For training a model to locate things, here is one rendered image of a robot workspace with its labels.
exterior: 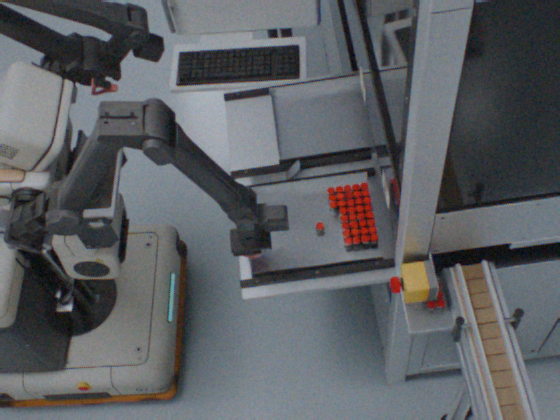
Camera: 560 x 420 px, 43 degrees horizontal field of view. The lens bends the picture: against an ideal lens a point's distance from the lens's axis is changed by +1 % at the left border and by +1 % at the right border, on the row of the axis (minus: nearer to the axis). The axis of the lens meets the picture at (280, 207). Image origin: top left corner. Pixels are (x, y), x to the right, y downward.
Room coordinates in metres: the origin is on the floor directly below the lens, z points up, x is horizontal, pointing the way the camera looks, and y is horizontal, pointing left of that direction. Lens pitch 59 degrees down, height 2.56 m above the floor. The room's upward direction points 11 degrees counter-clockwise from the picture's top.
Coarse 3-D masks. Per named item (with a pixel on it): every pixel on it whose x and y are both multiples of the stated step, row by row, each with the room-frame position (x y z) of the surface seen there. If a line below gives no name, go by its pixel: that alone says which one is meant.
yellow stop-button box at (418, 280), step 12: (408, 264) 0.71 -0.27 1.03; (420, 264) 0.70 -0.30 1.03; (408, 276) 0.68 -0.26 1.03; (420, 276) 0.67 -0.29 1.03; (432, 276) 0.66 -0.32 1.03; (408, 288) 0.65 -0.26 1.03; (420, 288) 0.64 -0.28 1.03; (432, 288) 0.64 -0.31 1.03; (408, 300) 0.64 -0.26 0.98; (420, 300) 0.64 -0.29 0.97
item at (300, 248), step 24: (264, 192) 1.07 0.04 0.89; (288, 192) 1.05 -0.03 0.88; (312, 192) 1.04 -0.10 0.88; (312, 216) 0.97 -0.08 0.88; (336, 216) 0.95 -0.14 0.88; (288, 240) 0.91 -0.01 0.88; (312, 240) 0.89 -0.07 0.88; (336, 240) 0.88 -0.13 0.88; (264, 264) 0.85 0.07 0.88; (288, 264) 0.84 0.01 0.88; (312, 264) 0.81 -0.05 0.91; (336, 264) 0.80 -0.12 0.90
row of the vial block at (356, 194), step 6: (354, 186) 1.01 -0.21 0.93; (354, 192) 0.99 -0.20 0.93; (360, 192) 0.98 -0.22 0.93; (354, 198) 0.98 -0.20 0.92; (360, 198) 0.97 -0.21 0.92; (354, 204) 0.96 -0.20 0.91; (360, 204) 0.95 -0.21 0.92; (360, 210) 0.93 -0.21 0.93; (360, 216) 0.91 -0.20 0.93; (360, 222) 0.89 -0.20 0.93; (360, 228) 0.88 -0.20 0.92; (366, 228) 0.87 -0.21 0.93; (360, 234) 0.87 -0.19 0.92; (366, 234) 0.86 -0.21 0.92; (366, 240) 0.84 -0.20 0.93; (366, 246) 0.84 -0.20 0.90
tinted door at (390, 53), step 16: (384, 0) 1.08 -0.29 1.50; (400, 0) 0.94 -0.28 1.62; (384, 16) 1.07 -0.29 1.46; (400, 16) 0.94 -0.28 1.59; (384, 32) 1.07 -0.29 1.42; (400, 32) 0.93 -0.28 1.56; (384, 48) 1.06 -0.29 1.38; (400, 48) 0.92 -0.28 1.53; (384, 64) 1.05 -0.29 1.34; (400, 64) 0.91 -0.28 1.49; (384, 80) 1.04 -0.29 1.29; (400, 80) 0.90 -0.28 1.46; (384, 96) 1.03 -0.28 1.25; (400, 96) 0.89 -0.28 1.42; (400, 112) 0.88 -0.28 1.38; (400, 128) 0.87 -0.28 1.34
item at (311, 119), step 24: (288, 96) 1.39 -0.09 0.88; (312, 96) 1.37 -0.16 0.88; (336, 96) 1.36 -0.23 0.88; (360, 96) 1.34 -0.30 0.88; (288, 120) 1.30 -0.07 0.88; (312, 120) 1.28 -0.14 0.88; (336, 120) 1.27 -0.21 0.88; (360, 120) 1.25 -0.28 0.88; (288, 144) 1.22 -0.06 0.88; (312, 144) 1.20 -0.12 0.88; (336, 144) 1.18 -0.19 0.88; (360, 144) 1.17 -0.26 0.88
